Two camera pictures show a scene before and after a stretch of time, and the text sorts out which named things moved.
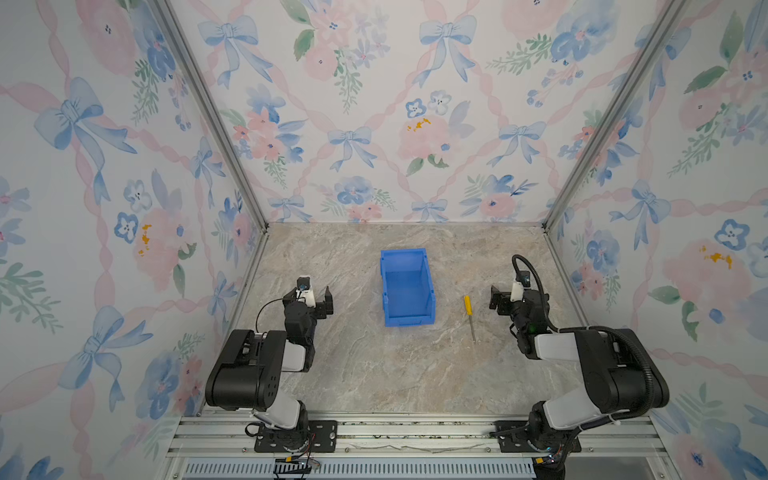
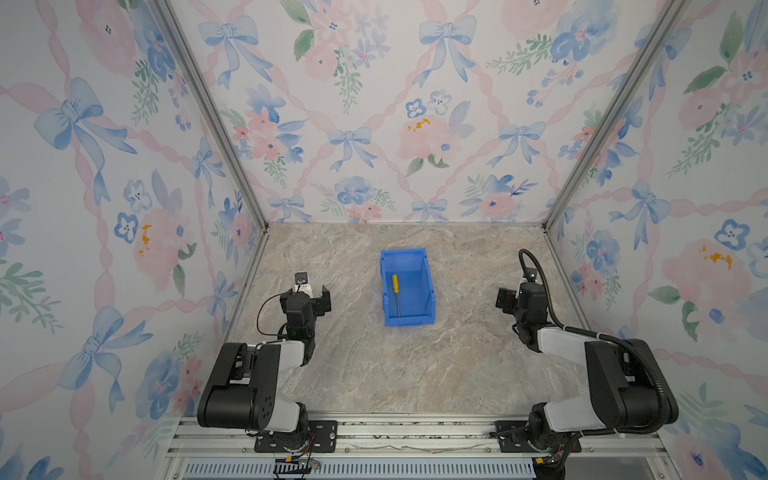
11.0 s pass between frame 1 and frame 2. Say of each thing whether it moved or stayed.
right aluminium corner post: stayed
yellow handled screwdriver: moved
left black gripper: stayed
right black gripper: stayed
